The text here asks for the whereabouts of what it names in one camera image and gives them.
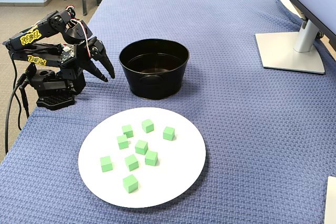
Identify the black metal bucket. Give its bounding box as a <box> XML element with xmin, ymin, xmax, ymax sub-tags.
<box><xmin>119</xmin><ymin>38</ymin><xmax>190</xmax><ymax>101</ymax></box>

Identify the blue woven cloth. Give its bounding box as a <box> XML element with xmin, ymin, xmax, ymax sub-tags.
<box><xmin>0</xmin><ymin>0</ymin><xmax>336</xmax><ymax>224</ymax></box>

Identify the white round plate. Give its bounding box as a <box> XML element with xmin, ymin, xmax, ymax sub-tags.
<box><xmin>78</xmin><ymin>106</ymin><xmax>207</xmax><ymax>208</ymax></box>

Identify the black cable with plug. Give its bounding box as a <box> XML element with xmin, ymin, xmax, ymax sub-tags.
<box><xmin>20</xmin><ymin>83</ymin><xmax>31</xmax><ymax>119</ymax></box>

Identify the thick black cable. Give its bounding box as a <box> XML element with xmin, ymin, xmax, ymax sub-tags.
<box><xmin>4</xmin><ymin>76</ymin><xmax>28</xmax><ymax>155</ymax></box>

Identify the thin black cable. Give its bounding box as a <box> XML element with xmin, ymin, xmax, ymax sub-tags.
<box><xmin>9</xmin><ymin>50</ymin><xmax>23</xmax><ymax>133</ymax></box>

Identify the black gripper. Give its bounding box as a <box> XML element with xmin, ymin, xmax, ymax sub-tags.
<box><xmin>65</xmin><ymin>19</ymin><xmax>116</xmax><ymax>82</ymax></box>

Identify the green cube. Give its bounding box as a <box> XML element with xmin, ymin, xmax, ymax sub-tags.
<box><xmin>99</xmin><ymin>155</ymin><xmax>114</xmax><ymax>173</ymax></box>
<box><xmin>124</xmin><ymin>154</ymin><xmax>139</xmax><ymax>172</ymax></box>
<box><xmin>162</xmin><ymin>126</ymin><xmax>175</xmax><ymax>141</ymax></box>
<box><xmin>144</xmin><ymin>150</ymin><xmax>159</xmax><ymax>167</ymax></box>
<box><xmin>122</xmin><ymin>174</ymin><xmax>139</xmax><ymax>194</ymax></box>
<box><xmin>141</xmin><ymin>119</ymin><xmax>154</xmax><ymax>134</ymax></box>
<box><xmin>116</xmin><ymin>135</ymin><xmax>129</xmax><ymax>150</ymax></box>
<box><xmin>121</xmin><ymin>124</ymin><xmax>134</xmax><ymax>138</ymax></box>
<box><xmin>134</xmin><ymin>140</ymin><xmax>149</xmax><ymax>155</ymax></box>

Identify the white flat board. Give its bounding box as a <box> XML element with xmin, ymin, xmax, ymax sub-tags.
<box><xmin>324</xmin><ymin>176</ymin><xmax>336</xmax><ymax>224</ymax></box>

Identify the silver monitor with stand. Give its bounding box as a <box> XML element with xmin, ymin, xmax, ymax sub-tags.
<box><xmin>254</xmin><ymin>0</ymin><xmax>336</xmax><ymax>75</ymax></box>

